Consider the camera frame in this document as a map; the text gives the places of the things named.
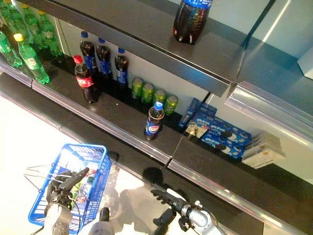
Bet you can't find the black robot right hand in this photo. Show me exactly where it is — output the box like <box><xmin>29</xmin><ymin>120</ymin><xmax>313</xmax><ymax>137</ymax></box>
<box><xmin>150</xmin><ymin>188</ymin><xmax>190</xmax><ymax>227</ymax></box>

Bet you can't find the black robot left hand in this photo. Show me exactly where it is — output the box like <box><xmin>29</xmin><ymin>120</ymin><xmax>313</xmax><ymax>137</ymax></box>
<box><xmin>46</xmin><ymin>167</ymin><xmax>90</xmax><ymax>209</ymax></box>

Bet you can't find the blue plastic shopping basket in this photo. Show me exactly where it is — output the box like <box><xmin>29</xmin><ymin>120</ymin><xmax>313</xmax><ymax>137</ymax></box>
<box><xmin>23</xmin><ymin>143</ymin><xmax>113</xmax><ymax>235</ymax></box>

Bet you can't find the black robot left foot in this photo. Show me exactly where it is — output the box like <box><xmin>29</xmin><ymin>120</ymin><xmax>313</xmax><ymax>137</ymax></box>
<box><xmin>99</xmin><ymin>207</ymin><xmax>111</xmax><ymax>223</ymax></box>

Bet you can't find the blue Oreo cookie box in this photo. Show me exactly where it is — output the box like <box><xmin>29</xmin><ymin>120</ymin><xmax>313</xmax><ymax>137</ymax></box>
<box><xmin>207</xmin><ymin>121</ymin><xmax>252</xmax><ymax>146</ymax></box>
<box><xmin>201</xmin><ymin>136</ymin><xmax>245</xmax><ymax>160</ymax></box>
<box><xmin>197</xmin><ymin>102</ymin><xmax>218</xmax><ymax>118</ymax></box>

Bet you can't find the blue cookie box cone picture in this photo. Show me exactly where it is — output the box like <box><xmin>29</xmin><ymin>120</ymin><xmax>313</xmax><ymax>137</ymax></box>
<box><xmin>185</xmin><ymin>116</ymin><xmax>211</xmax><ymax>138</ymax></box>

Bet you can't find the small cola bottle blue cap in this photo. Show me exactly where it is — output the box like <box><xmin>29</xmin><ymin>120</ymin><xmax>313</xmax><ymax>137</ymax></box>
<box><xmin>144</xmin><ymin>100</ymin><xmax>165</xmax><ymax>141</ymax></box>

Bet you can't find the narrow blue cookie box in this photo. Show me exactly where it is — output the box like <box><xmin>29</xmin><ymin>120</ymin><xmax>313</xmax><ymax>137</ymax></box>
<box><xmin>178</xmin><ymin>97</ymin><xmax>201</xmax><ymax>130</ymax></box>

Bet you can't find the white pastry box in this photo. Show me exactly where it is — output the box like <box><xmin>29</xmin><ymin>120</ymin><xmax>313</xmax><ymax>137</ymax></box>
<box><xmin>251</xmin><ymin>130</ymin><xmax>282</xmax><ymax>142</ymax></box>
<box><xmin>246</xmin><ymin>136</ymin><xmax>286</xmax><ymax>157</ymax></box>
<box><xmin>242</xmin><ymin>143</ymin><xmax>282</xmax><ymax>169</ymax></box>

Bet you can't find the cola bottle red label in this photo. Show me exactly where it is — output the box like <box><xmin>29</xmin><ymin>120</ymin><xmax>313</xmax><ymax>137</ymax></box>
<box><xmin>74</xmin><ymin>55</ymin><xmax>101</xmax><ymax>104</ymax></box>

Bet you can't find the green plastic soda bottle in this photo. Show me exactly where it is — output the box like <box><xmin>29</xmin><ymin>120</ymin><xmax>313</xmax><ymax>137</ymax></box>
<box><xmin>4</xmin><ymin>0</ymin><xmax>31</xmax><ymax>44</ymax></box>
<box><xmin>13</xmin><ymin>33</ymin><xmax>51</xmax><ymax>86</ymax></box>
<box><xmin>0</xmin><ymin>30</ymin><xmax>24</xmax><ymax>69</ymax></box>
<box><xmin>21</xmin><ymin>2</ymin><xmax>47</xmax><ymax>49</ymax></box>

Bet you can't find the large cola bottle blue label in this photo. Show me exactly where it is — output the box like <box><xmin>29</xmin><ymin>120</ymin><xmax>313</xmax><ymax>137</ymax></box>
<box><xmin>173</xmin><ymin>0</ymin><xmax>214</xmax><ymax>46</ymax></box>

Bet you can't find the white carton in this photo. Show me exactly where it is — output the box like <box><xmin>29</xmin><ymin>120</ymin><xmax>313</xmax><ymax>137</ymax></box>
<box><xmin>297</xmin><ymin>47</ymin><xmax>313</xmax><ymax>81</ymax></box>

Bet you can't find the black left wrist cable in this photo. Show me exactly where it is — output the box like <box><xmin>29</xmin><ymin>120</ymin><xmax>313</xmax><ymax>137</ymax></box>
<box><xmin>70</xmin><ymin>195</ymin><xmax>82</xmax><ymax>230</ymax></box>

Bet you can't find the clear shelf price rail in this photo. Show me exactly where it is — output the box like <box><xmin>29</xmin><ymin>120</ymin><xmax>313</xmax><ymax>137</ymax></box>
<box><xmin>224</xmin><ymin>82</ymin><xmax>313</xmax><ymax>147</ymax></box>
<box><xmin>0</xmin><ymin>58</ymin><xmax>34</xmax><ymax>88</ymax></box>
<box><xmin>31</xmin><ymin>79</ymin><xmax>172</xmax><ymax>169</ymax></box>
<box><xmin>168</xmin><ymin>158</ymin><xmax>313</xmax><ymax>235</ymax></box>

